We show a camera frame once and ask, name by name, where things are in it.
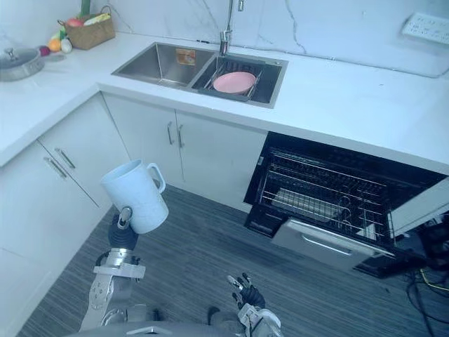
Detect woven wicker basket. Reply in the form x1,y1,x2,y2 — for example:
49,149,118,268
65,13,116,51

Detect wire sink drain rack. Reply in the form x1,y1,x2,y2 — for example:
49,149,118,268
198,56,267,103

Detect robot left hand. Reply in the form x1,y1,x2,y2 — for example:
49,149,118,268
107,206,138,251

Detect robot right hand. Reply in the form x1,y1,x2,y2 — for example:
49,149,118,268
226,272,267,310

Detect chrome kitchen faucet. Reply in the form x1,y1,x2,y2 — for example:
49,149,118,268
219,0,246,57

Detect black built-in dishwasher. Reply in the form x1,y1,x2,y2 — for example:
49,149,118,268
243,131,449,278

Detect black cable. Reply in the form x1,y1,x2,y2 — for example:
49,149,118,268
406,266,449,337

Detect white cabinet door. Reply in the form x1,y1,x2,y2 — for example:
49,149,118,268
101,93,186,183
0,139,102,337
36,91,133,209
174,109,269,213

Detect yellow cable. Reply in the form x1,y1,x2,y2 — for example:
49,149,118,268
420,268,449,292

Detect yellow corn cob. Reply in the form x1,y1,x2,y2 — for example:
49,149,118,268
83,13,112,26

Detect white cup with handle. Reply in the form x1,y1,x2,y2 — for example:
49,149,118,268
100,159,170,235

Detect grey cooking pot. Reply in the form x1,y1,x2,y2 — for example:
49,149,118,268
0,55,46,82

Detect stainless steel double sink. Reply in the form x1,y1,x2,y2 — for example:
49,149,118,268
111,41,290,109

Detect dishwasher drop-down door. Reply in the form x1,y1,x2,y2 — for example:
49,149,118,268
269,217,418,280

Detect white cabinet side panel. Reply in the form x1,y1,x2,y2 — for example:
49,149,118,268
391,178,449,240

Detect robot grey torso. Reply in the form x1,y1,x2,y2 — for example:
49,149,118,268
79,304,243,337

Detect orange sticker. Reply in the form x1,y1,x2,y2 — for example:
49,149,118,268
175,48,196,66

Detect white wall socket panel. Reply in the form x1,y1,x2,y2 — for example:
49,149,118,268
401,12,449,45

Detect pink bowl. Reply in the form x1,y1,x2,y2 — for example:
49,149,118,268
213,72,257,95

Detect black floor device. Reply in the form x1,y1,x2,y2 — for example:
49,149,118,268
417,217,449,271

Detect wire dishwasher rack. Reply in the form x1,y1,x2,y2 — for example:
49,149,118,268
261,147,397,246

